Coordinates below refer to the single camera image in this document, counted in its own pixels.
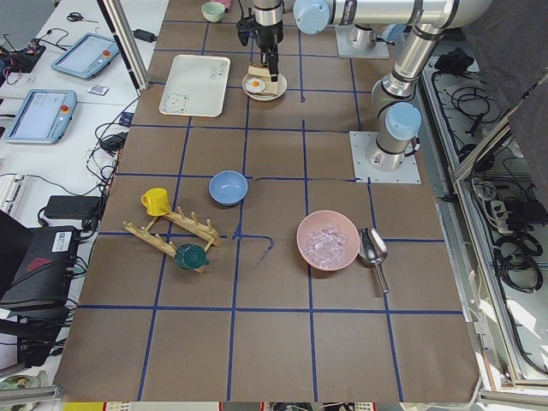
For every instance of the far teach pendant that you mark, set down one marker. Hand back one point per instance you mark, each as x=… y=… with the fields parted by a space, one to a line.
x=87 y=57

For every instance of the fried egg toy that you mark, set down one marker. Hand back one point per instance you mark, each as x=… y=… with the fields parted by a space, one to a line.
x=255 y=85

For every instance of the black computer box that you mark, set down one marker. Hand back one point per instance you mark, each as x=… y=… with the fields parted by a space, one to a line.
x=35 y=264

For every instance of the bread slice on plate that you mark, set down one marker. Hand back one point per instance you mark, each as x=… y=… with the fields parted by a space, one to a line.
x=276 y=88

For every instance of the teach pendant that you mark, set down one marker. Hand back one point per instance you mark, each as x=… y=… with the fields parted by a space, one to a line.
x=87 y=57
x=43 y=117

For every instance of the pink cloth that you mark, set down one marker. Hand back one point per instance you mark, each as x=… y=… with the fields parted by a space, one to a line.
x=226 y=3

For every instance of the white bear tray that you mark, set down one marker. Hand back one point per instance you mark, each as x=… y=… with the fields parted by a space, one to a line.
x=196 y=86

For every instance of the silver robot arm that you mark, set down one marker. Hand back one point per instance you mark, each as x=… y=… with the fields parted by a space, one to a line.
x=398 y=120
x=264 y=24

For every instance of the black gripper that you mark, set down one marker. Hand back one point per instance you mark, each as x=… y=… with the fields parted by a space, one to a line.
x=270 y=37

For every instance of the yellow mug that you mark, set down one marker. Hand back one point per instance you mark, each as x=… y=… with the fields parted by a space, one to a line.
x=156 y=201

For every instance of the aluminium frame post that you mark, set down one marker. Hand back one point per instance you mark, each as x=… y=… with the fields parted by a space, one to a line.
x=119 y=27

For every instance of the dark green dish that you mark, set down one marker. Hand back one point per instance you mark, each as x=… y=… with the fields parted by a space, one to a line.
x=190 y=257

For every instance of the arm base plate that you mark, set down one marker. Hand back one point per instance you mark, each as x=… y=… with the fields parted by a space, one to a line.
x=360 y=42
x=373 y=165

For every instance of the white keyboard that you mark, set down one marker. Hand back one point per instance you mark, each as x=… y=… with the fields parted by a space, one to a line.
x=12 y=190

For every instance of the metal scoop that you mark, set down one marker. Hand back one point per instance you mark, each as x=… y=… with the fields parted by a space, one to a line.
x=373 y=252

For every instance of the brown crust bread slice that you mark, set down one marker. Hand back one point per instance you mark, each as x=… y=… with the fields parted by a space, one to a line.
x=259 y=71

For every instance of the pink bowl with ice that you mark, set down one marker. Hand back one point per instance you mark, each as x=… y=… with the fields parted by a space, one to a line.
x=328 y=240

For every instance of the near teach pendant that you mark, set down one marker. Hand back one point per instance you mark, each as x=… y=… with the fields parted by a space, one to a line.
x=43 y=117

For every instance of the small remote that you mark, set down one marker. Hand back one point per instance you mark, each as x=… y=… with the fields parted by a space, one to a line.
x=98 y=90

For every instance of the black power adapter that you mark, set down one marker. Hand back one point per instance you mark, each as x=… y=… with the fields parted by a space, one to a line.
x=144 y=35

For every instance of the white round plate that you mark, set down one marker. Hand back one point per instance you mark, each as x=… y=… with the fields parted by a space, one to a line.
x=255 y=95

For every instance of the mint green bowl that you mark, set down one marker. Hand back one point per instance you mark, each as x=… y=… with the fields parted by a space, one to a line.
x=213 y=11

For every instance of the blue bowl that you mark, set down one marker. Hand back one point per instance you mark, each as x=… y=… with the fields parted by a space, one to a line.
x=228 y=187

